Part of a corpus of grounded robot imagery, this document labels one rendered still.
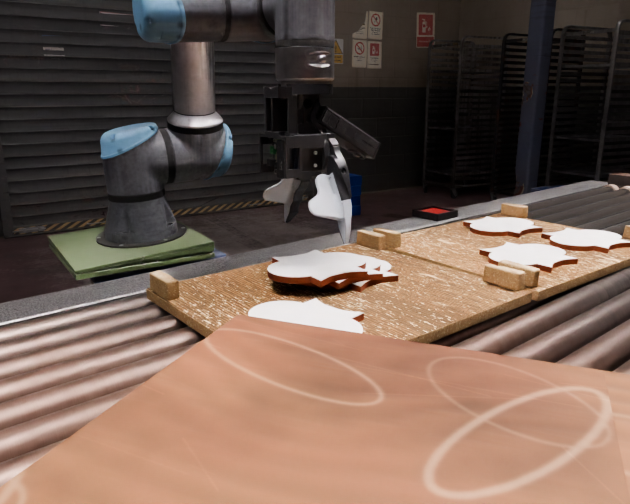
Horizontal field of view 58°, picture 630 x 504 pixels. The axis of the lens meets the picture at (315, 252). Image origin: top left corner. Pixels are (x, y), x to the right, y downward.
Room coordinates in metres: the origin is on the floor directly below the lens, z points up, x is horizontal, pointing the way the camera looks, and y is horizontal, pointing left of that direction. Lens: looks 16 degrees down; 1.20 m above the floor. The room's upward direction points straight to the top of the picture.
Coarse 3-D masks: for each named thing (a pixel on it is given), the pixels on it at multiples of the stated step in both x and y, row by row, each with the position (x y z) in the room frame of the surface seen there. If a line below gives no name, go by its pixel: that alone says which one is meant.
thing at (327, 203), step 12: (324, 180) 0.73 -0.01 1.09; (324, 192) 0.72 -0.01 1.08; (336, 192) 0.72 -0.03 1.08; (312, 204) 0.70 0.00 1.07; (324, 204) 0.71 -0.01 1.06; (336, 204) 0.72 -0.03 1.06; (348, 204) 0.72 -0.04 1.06; (324, 216) 0.70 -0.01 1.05; (336, 216) 0.71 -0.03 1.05; (348, 216) 0.71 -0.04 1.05; (348, 228) 0.71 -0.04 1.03; (348, 240) 0.71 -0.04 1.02
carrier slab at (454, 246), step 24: (504, 216) 1.24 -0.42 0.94; (408, 240) 1.03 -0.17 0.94; (432, 240) 1.03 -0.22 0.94; (456, 240) 1.03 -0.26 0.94; (480, 240) 1.03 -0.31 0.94; (504, 240) 1.03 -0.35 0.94; (528, 240) 1.03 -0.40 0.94; (456, 264) 0.87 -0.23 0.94; (480, 264) 0.87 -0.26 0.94; (576, 264) 0.87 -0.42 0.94; (600, 264) 0.87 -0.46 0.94; (624, 264) 0.90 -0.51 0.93; (528, 288) 0.76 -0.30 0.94; (552, 288) 0.77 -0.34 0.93
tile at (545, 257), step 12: (480, 252) 0.93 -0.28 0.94; (492, 252) 0.91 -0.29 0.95; (504, 252) 0.91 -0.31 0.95; (516, 252) 0.91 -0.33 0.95; (528, 252) 0.91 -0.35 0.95; (540, 252) 0.91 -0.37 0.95; (552, 252) 0.91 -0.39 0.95; (564, 252) 0.91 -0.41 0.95; (528, 264) 0.84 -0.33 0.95; (540, 264) 0.84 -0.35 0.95; (552, 264) 0.84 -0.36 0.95; (564, 264) 0.87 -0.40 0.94
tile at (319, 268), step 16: (288, 256) 0.82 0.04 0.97; (304, 256) 0.82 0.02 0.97; (320, 256) 0.82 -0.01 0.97; (336, 256) 0.82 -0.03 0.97; (352, 256) 0.82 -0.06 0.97; (272, 272) 0.74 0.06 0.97; (288, 272) 0.74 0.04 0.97; (304, 272) 0.74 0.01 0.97; (320, 272) 0.74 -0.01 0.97; (336, 272) 0.74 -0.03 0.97; (352, 272) 0.74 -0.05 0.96
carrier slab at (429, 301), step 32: (384, 256) 0.92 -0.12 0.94; (192, 288) 0.76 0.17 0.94; (224, 288) 0.76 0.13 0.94; (256, 288) 0.76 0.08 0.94; (288, 288) 0.76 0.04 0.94; (384, 288) 0.76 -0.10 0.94; (416, 288) 0.76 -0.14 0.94; (448, 288) 0.76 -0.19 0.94; (480, 288) 0.76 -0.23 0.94; (192, 320) 0.65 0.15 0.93; (224, 320) 0.64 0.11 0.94; (384, 320) 0.64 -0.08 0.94; (416, 320) 0.64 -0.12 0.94; (448, 320) 0.64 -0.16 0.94; (480, 320) 0.67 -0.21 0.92
